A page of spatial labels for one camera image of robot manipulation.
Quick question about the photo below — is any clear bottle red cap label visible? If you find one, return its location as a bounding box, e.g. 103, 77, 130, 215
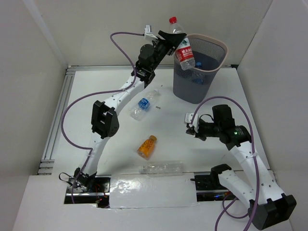
169, 16, 195, 70

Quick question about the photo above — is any clear bottle blue cap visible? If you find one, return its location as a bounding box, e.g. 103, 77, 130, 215
191, 62, 205, 85

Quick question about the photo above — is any clear crushed unlabelled bottle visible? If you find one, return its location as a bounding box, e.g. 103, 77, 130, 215
139, 161, 184, 177

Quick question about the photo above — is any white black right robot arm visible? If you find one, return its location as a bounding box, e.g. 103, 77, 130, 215
185, 104, 296, 230

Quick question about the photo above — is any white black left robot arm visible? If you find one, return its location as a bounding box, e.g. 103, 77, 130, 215
74, 31, 186, 192

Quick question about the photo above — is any grey mesh waste bin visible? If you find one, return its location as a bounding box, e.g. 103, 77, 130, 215
173, 34, 228, 104

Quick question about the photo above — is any small orange juice bottle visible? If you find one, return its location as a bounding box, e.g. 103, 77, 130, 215
137, 135, 157, 159

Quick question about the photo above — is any clear bottle blue Aqua label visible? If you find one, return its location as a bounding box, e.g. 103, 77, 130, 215
129, 90, 161, 121

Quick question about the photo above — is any white taped cover sheet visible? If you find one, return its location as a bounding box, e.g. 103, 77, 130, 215
109, 173, 198, 208

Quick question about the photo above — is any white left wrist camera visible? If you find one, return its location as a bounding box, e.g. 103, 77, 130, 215
144, 25, 157, 41

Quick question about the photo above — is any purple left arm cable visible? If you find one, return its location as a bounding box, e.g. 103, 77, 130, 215
60, 31, 147, 203

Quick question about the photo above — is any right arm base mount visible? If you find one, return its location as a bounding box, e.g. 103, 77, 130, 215
190, 164, 235, 202

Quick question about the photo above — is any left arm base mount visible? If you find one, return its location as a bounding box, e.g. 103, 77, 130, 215
59, 168, 113, 209

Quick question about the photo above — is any aluminium frame rail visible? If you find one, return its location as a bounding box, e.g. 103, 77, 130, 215
37, 66, 75, 175

